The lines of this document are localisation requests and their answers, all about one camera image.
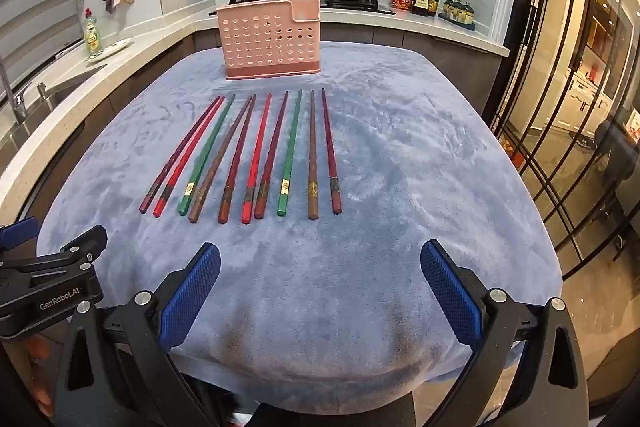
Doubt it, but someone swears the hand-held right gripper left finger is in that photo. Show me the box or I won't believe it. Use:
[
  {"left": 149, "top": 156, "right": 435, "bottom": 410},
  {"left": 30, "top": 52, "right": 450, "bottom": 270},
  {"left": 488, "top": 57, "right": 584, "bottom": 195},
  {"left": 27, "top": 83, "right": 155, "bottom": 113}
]
[{"left": 52, "top": 242, "right": 222, "bottom": 427}]

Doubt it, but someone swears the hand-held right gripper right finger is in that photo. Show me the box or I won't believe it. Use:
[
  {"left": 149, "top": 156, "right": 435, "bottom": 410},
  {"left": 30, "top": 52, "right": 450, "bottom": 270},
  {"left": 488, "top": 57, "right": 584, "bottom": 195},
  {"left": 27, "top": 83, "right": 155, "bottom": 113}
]
[{"left": 420, "top": 240, "right": 593, "bottom": 427}]

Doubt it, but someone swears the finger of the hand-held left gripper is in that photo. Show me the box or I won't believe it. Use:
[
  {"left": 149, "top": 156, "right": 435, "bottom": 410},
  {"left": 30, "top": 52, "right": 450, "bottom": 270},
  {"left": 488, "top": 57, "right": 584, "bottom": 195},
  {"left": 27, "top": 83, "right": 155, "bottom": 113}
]
[
  {"left": 0, "top": 216, "right": 40, "bottom": 253},
  {"left": 30, "top": 225, "right": 109, "bottom": 270}
]

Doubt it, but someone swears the pink perforated utensil holder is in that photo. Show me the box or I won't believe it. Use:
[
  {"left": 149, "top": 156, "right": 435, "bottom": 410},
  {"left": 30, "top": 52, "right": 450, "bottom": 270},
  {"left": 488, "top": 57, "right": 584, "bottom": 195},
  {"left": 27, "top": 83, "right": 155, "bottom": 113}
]
[{"left": 216, "top": 0, "right": 323, "bottom": 80}]

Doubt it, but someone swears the person's left hand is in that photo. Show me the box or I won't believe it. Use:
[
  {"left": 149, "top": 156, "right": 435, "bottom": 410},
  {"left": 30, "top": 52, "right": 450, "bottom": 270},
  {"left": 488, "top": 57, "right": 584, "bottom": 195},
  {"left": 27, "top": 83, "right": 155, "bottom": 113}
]
[{"left": 17, "top": 337, "right": 56, "bottom": 415}]

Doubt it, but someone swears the dark red chopstick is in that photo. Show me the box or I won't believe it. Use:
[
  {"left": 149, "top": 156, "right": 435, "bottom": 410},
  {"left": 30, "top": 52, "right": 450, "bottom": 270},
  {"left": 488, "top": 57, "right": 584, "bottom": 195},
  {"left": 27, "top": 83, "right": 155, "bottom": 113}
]
[
  {"left": 320, "top": 87, "right": 344, "bottom": 215},
  {"left": 140, "top": 96, "right": 222, "bottom": 214}
]

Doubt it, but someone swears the reddish brown chopstick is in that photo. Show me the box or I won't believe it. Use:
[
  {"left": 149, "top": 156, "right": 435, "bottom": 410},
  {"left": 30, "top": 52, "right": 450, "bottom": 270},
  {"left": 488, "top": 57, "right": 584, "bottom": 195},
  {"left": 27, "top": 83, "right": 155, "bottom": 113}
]
[
  {"left": 217, "top": 94, "right": 258, "bottom": 225},
  {"left": 254, "top": 91, "right": 290, "bottom": 220}
]

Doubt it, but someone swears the chrome faucet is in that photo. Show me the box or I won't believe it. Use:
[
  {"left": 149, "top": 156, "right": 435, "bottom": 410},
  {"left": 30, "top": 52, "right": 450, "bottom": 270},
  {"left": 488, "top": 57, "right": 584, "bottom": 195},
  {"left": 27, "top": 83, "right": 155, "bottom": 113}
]
[{"left": 0, "top": 57, "right": 53, "bottom": 128}]

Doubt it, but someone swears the blue-grey plush table cloth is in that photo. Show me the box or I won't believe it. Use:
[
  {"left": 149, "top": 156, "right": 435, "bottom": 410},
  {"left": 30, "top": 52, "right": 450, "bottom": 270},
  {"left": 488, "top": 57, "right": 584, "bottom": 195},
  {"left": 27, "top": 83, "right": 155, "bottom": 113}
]
[{"left": 37, "top": 41, "right": 563, "bottom": 413}]

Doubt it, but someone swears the steel sink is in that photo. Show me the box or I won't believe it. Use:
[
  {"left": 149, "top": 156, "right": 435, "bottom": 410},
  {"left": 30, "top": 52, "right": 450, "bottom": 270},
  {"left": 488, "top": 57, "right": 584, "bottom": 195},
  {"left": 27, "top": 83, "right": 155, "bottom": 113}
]
[{"left": 30, "top": 64, "right": 108, "bottom": 108}]

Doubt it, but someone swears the patterned plate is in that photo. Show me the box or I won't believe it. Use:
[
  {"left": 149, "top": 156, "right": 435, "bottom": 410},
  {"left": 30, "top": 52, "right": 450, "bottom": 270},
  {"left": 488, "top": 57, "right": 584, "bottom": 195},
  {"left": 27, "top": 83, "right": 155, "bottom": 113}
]
[{"left": 86, "top": 38, "right": 135, "bottom": 64}]

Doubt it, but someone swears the green dish soap bottle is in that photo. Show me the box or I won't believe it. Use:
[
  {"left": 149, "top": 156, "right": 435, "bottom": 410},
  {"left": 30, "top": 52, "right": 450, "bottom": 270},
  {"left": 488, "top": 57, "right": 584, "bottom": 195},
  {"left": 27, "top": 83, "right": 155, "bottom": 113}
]
[{"left": 84, "top": 8, "right": 104, "bottom": 58}]

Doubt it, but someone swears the black-framed glass door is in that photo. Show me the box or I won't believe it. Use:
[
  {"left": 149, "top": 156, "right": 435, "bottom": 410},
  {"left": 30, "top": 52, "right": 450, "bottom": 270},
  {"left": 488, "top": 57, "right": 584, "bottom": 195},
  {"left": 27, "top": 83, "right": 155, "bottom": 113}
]
[{"left": 492, "top": 0, "right": 640, "bottom": 358}]

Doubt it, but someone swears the blue spice jar tray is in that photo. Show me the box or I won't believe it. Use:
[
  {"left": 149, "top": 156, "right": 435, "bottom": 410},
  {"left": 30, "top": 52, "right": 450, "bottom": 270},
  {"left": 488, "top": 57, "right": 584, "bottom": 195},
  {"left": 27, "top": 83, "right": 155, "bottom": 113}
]
[{"left": 441, "top": 14, "right": 476, "bottom": 31}]

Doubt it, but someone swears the black gas stove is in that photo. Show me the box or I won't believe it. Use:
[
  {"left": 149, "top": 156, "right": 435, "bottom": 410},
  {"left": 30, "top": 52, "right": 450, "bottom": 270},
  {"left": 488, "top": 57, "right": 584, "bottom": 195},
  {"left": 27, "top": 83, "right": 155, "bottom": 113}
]
[{"left": 209, "top": 0, "right": 396, "bottom": 15}]

